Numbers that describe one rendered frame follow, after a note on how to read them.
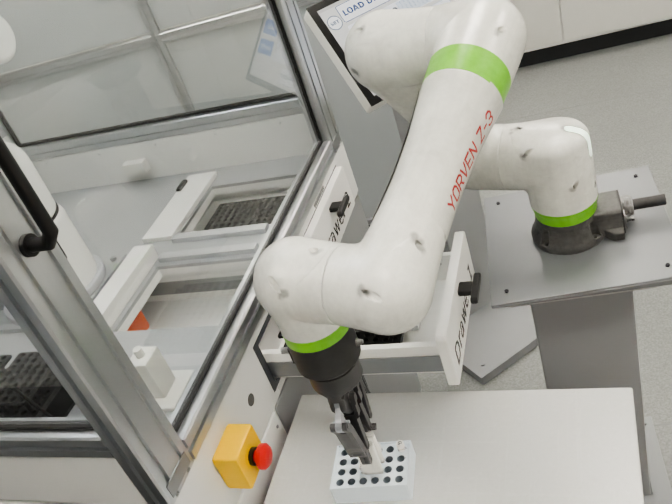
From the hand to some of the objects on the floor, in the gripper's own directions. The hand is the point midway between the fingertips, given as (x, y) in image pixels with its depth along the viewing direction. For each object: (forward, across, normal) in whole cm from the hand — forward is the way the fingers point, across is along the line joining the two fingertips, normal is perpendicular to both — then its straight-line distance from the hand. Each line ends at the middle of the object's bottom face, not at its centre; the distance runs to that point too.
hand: (368, 452), depth 110 cm
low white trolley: (+84, +13, +8) cm, 85 cm away
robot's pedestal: (+84, -57, +35) cm, 107 cm away
